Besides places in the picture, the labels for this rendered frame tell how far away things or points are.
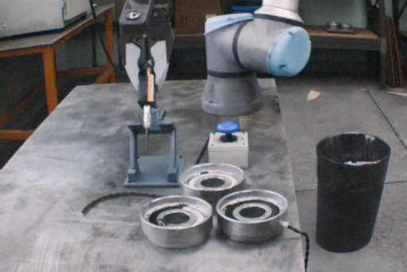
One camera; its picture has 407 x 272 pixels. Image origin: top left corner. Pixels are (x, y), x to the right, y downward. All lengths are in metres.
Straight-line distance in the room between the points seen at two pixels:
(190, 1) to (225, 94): 3.00
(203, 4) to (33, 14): 1.70
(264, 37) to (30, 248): 0.70
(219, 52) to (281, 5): 0.20
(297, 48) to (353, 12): 3.72
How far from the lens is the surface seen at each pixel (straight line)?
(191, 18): 4.28
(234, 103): 1.28
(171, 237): 0.75
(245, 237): 0.77
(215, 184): 0.92
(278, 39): 1.16
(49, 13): 3.01
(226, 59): 1.27
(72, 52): 5.09
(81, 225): 0.85
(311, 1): 4.80
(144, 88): 0.94
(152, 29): 0.93
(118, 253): 0.77
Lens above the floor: 1.22
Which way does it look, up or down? 19 degrees down
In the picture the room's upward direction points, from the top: 3 degrees counter-clockwise
